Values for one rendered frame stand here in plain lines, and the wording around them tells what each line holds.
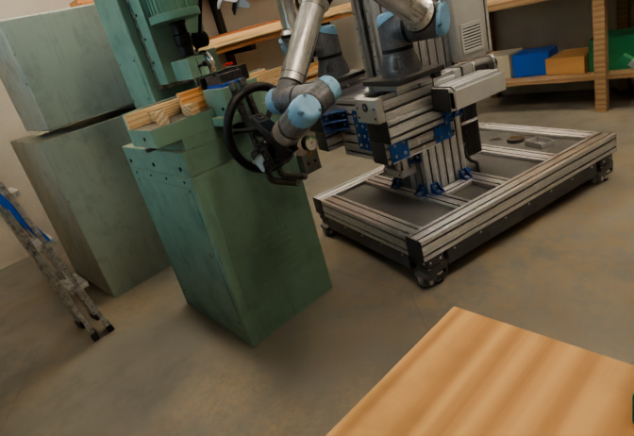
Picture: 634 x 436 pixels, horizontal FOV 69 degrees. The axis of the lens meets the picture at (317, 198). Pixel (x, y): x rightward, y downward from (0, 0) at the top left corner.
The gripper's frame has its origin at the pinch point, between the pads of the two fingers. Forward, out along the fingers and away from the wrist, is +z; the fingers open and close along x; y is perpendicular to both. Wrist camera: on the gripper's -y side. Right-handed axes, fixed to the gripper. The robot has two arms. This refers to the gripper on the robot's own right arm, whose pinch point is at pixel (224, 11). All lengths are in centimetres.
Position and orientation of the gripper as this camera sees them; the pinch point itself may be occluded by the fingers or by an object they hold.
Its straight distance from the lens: 171.7
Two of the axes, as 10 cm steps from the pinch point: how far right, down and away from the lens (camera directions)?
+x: 1.9, -2.5, 9.5
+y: 9.0, 4.3, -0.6
